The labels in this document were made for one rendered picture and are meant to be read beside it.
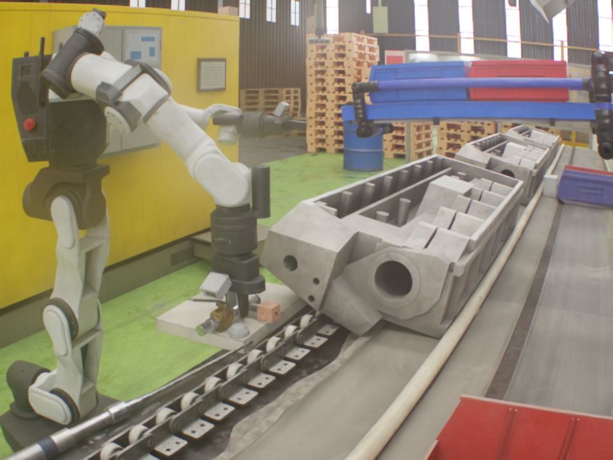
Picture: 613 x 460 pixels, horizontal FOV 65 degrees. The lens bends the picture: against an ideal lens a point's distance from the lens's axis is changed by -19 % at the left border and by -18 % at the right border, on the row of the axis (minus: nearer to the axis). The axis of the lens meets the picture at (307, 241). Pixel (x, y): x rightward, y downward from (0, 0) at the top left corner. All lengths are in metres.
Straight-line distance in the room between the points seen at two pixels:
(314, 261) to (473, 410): 0.57
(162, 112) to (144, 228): 2.69
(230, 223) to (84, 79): 0.44
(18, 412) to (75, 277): 0.72
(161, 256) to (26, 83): 2.58
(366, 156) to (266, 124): 6.30
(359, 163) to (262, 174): 7.02
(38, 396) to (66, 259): 0.57
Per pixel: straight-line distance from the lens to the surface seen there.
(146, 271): 3.77
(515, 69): 1.54
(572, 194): 2.81
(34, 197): 1.62
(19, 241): 3.05
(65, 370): 1.80
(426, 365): 1.01
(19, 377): 2.03
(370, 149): 8.04
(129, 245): 3.61
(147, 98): 1.05
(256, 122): 1.79
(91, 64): 1.18
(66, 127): 1.43
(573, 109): 1.51
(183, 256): 4.04
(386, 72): 1.63
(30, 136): 1.47
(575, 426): 0.69
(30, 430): 2.02
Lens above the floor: 1.25
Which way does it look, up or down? 16 degrees down
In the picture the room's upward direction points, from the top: straight up
